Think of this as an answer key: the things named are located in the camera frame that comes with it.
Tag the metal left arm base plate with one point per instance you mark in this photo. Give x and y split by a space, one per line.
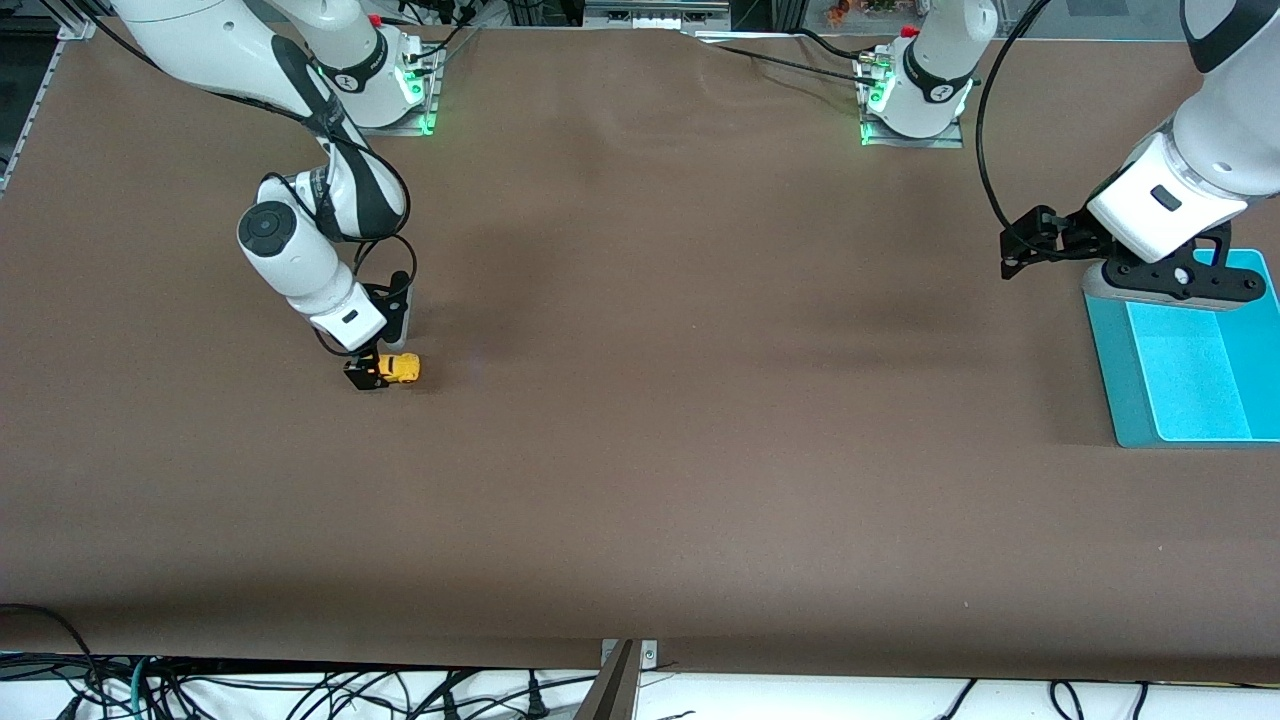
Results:
915 143

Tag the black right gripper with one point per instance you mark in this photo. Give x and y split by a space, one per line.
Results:
364 370

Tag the dark grey stand pole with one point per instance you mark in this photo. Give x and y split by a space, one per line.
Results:
615 695

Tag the grey electronics box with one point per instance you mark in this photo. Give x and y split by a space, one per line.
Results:
655 15

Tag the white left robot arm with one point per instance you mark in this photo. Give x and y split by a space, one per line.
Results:
1200 170

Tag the small metal bracket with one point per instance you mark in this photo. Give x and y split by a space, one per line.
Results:
650 655

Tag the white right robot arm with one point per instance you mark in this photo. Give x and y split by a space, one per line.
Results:
200 40

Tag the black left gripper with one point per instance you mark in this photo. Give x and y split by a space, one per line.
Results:
1068 237

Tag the brown table cover sheet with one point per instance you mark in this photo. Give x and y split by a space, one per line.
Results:
640 450

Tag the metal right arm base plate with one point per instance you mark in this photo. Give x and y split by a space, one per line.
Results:
385 131

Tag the yellow beetle toy car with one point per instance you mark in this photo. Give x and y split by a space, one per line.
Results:
402 368

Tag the teal plastic bin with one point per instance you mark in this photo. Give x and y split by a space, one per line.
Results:
1200 380

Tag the silver aluminium frame profile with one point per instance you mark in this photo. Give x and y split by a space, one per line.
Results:
70 22

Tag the small orange object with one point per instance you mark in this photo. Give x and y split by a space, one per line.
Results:
838 8

